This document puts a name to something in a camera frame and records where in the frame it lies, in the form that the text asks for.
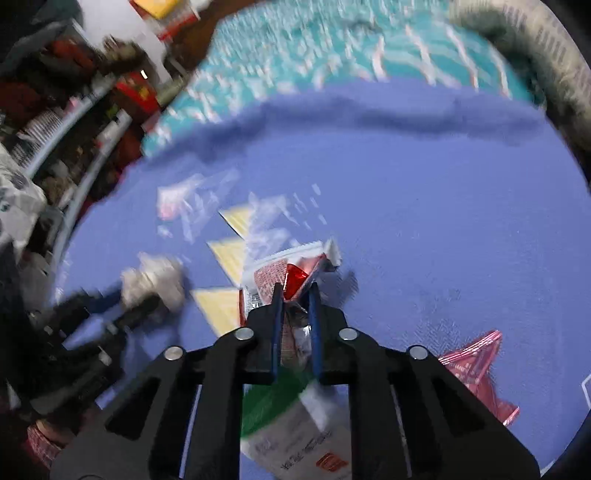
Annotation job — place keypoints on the red yellow wall calendar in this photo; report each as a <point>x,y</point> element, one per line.
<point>166,18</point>

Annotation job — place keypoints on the carved wooden headboard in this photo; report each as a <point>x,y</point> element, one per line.
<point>189,46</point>

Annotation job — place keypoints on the green white snack packet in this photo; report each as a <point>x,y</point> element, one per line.
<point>294,428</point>

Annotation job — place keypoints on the teal patterned bedspread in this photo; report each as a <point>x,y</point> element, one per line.
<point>285,47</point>

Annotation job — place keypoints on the folded grey checked quilt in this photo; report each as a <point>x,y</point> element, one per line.
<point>530,30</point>

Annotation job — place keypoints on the pink red wrapper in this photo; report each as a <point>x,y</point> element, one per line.
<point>471,365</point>

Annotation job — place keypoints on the person left hand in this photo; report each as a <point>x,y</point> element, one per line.
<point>44,441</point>

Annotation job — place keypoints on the red gift box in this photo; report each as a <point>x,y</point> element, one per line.
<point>134,94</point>

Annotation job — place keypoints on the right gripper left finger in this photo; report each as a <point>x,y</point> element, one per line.
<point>181,418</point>

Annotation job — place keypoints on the cluttered metal shelf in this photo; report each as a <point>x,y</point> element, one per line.
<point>56,108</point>

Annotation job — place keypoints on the white paper ball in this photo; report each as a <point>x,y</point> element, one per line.
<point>161,276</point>

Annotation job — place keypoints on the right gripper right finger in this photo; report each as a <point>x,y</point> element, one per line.
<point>410,417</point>

